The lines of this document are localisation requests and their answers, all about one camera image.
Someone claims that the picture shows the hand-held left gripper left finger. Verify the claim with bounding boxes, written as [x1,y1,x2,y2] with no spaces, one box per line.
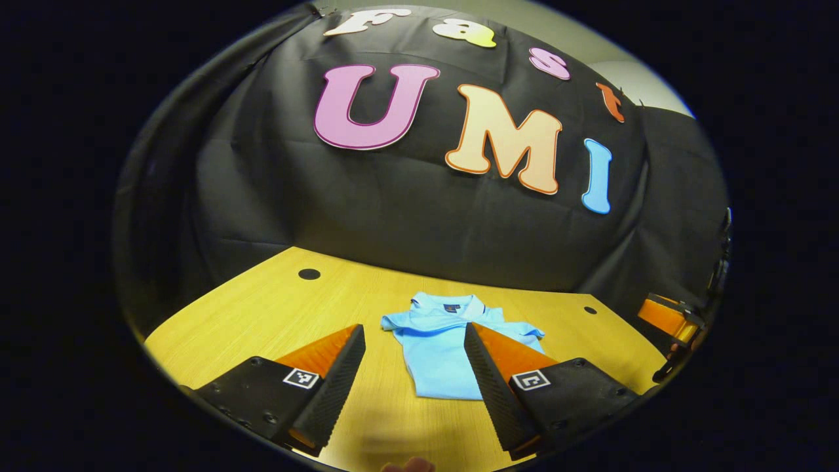
[190,324,366,458]

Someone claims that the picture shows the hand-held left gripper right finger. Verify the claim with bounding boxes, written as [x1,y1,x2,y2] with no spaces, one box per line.
[463,321,642,461]

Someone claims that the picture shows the light blue T-shirt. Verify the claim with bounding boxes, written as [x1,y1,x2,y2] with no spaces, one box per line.
[381,292,546,401]

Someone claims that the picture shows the black backdrop cloth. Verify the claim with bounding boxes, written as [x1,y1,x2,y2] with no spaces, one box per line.
[111,3,732,342]

